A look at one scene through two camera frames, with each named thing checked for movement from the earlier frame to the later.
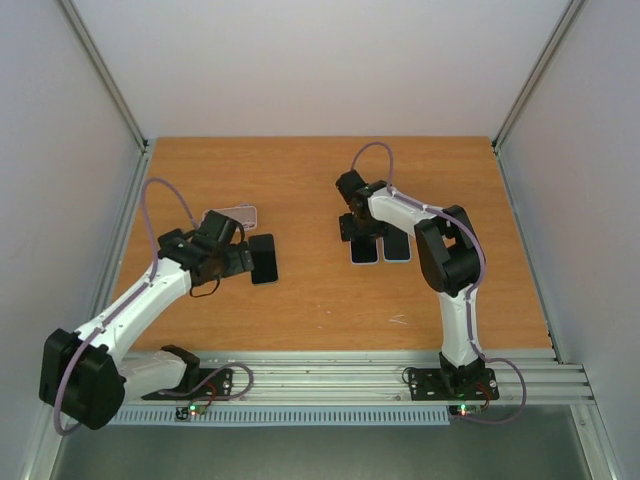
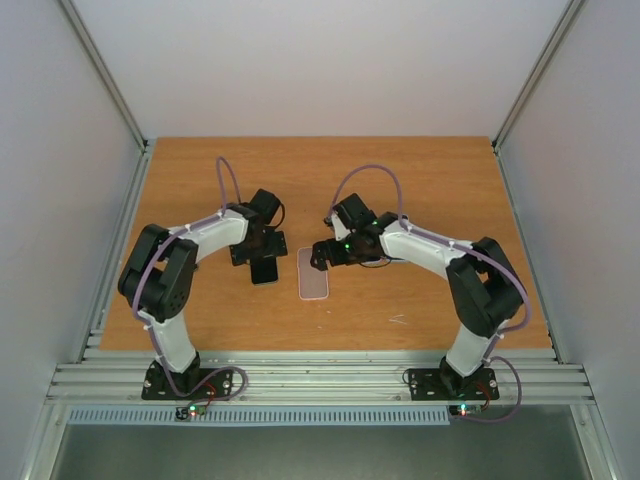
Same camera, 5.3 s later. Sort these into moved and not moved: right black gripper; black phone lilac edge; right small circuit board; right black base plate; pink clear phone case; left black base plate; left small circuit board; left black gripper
Moved: left black gripper; right black gripper; pink clear phone case
Not moved: left small circuit board; right small circuit board; black phone lilac edge; left black base plate; right black base plate
